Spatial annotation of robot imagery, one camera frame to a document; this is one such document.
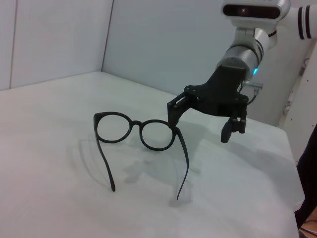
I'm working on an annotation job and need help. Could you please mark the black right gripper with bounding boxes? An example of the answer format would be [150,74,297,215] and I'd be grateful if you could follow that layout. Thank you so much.
[167,64,249,144]

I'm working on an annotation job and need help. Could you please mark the black round glasses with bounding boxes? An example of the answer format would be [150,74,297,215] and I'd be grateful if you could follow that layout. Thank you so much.
[93,112,191,201]

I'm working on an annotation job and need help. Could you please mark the dark fabric object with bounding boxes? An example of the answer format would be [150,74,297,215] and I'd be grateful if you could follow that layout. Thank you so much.
[294,133,317,231]

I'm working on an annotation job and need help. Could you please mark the right gripper connector cable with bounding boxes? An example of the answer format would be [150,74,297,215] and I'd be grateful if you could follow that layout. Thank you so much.
[241,80,264,106]

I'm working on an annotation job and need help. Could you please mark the white perforated frame post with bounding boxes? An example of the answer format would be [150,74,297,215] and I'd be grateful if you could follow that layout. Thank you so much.
[279,39,317,129]

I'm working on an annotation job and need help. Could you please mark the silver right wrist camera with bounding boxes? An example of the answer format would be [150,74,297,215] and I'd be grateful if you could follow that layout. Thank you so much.
[221,0,291,48]

